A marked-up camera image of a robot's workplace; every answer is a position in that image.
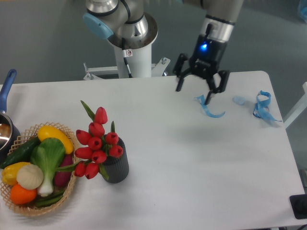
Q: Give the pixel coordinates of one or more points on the green bok choy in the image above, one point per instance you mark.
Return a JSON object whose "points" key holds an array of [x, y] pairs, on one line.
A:
{"points": [[48, 156]]}

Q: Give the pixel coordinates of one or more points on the orange fruit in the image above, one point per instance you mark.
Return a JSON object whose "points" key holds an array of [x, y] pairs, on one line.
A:
{"points": [[20, 195]]}

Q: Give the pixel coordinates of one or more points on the light blue bottle cap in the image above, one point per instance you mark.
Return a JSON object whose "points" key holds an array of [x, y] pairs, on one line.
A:
{"points": [[239, 100]]}

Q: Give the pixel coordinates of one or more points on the green bean pods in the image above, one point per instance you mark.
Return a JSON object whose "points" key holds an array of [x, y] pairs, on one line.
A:
{"points": [[49, 200]]}

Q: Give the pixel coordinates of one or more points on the woven wicker basket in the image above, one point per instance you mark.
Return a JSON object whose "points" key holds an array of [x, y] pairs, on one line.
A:
{"points": [[31, 210]]}

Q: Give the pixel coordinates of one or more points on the dark grey ribbed vase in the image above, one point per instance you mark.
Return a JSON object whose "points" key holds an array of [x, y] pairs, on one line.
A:
{"points": [[117, 169]]}

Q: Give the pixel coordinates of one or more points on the white frame leg right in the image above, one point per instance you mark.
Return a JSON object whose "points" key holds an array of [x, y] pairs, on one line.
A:
{"points": [[297, 109]]}

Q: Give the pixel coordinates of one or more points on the curved blue tape strip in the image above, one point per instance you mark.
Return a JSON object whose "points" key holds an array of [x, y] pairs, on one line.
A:
{"points": [[201, 100]]}

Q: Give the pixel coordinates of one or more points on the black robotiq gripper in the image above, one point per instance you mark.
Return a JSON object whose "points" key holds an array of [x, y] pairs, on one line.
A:
{"points": [[204, 63]]}

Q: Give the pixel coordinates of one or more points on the green cucumber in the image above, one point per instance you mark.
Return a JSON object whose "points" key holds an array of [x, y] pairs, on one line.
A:
{"points": [[22, 153]]}

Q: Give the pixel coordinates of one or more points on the purple sweet potato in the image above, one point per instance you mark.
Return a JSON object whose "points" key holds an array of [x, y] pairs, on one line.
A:
{"points": [[61, 179]]}

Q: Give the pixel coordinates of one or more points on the yellow squash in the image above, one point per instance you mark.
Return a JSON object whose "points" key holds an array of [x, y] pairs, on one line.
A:
{"points": [[47, 131]]}

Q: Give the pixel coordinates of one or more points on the red tulip bouquet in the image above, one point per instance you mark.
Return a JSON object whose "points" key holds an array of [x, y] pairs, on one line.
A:
{"points": [[97, 146]]}

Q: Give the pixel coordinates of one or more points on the white garlic bulb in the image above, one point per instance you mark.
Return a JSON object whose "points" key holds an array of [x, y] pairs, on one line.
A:
{"points": [[30, 177]]}

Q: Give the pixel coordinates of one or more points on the tangled blue tape strip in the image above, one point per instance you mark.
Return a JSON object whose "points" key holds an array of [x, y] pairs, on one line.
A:
{"points": [[261, 108]]}

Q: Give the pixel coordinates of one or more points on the blue handled saucepan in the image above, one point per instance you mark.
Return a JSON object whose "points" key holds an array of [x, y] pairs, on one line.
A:
{"points": [[8, 131]]}

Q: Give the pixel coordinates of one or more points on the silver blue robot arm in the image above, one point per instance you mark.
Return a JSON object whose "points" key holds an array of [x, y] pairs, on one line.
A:
{"points": [[131, 32]]}

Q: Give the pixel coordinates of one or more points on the yellow bell pepper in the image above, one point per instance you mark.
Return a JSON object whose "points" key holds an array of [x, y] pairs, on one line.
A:
{"points": [[9, 173]]}

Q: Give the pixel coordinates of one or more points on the black device at edge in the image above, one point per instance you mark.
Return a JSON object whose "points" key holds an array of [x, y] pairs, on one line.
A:
{"points": [[299, 206]]}

